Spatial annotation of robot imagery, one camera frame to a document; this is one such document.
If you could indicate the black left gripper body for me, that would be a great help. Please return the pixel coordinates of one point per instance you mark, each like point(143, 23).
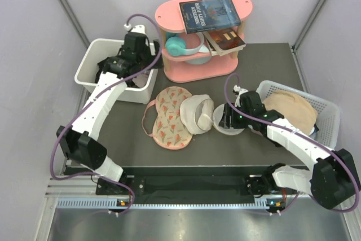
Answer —
point(146, 57)

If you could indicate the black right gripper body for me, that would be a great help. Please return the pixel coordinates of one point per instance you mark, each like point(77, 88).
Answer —
point(238, 120)

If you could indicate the white mesh laundry bag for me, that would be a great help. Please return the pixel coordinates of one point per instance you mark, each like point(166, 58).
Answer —
point(198, 115)

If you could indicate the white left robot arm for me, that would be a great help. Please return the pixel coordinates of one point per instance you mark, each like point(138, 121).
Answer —
point(79, 139)

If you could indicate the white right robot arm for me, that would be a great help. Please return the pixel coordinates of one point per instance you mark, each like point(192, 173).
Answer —
point(330, 176)

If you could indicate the beige bra in bin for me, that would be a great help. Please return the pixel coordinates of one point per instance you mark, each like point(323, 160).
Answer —
point(140, 81)

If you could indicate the floral mesh laundry bag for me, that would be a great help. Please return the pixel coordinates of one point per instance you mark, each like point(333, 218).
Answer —
point(168, 130)

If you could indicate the black garment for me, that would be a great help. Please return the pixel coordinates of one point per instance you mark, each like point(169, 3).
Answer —
point(100, 69)

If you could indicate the white plastic bin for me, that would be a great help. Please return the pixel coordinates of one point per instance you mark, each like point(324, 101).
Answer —
point(100, 49)

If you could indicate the teal headphones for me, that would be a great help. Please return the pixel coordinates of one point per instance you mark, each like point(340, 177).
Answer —
point(176, 46)

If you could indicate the beige cloth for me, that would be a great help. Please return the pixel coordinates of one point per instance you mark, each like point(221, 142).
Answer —
point(297, 110)

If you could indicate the pink wooden shelf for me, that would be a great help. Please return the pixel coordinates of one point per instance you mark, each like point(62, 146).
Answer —
point(203, 64)

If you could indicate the grey bowl on shelf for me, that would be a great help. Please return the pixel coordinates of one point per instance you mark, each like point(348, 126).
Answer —
point(199, 61)

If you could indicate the dark orange book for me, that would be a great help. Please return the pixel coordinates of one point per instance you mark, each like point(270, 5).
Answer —
point(224, 41)

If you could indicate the blue Nineteen Eighty-Four book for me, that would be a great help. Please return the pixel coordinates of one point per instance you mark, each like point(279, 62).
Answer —
point(206, 15)

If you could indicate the white plastic basket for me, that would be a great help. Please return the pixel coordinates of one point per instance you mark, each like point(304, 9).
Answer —
point(328, 119)

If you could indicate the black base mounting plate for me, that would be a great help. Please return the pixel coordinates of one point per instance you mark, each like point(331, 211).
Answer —
point(171, 186)

